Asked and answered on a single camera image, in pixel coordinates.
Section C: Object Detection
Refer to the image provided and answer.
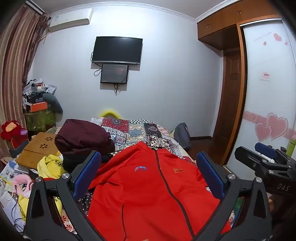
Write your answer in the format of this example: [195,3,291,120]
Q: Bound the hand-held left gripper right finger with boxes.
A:
[192,151,273,241]

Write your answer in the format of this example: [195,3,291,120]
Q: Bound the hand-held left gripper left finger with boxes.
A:
[25,150,109,241]

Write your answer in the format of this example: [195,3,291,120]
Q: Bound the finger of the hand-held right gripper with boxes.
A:
[234,146,277,173]
[255,142,278,161]

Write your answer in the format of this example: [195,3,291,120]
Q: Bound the red zip jacket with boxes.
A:
[87,141,232,241]

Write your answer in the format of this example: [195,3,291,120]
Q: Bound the black folded garment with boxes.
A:
[98,153,111,164]

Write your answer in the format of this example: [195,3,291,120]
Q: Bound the navy folded garment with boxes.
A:
[62,152,93,173]

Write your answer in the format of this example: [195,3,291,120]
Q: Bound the green bottle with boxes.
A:
[287,138,296,154]

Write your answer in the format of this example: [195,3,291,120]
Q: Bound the maroon folded garment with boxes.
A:
[55,119,115,158]

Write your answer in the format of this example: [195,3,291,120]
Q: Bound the yellow printed hoodie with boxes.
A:
[18,155,70,219]

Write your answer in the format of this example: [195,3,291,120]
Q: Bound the grey backpack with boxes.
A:
[173,122,192,151]

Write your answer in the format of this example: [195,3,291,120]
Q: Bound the wooden lap desk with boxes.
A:
[16,132,61,170]

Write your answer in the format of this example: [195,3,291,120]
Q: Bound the yellow chair back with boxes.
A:
[100,109,121,118]

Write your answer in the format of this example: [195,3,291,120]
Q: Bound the white heart-print sliding door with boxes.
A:
[228,19,296,172]

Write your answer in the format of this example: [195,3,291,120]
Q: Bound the patterned patchwork bed sheet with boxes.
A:
[59,117,234,235]

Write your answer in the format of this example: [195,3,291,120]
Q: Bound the green covered side table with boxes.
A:
[24,109,58,133]

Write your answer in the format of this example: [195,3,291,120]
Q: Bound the pink cloth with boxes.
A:
[11,175,35,197]

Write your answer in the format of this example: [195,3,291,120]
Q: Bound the grey round cushion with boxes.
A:
[44,93,63,114]

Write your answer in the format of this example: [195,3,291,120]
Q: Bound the orange box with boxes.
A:
[30,102,48,113]

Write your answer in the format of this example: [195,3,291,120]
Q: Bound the red plush flower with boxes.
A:
[1,120,28,142]

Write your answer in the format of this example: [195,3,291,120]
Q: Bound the pile of clutter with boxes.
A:
[22,77,58,109]

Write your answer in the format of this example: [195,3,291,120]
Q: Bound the brown striped curtain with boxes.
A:
[0,5,50,153]

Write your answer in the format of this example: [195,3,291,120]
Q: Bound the wooden overhead cabinet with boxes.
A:
[197,0,281,50]

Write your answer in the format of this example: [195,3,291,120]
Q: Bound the white air conditioner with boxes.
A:
[48,8,93,33]

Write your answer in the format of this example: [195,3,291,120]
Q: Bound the small black wall monitor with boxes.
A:
[100,64,129,84]

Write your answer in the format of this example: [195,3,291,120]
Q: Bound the black wall television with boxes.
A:
[92,36,143,65]

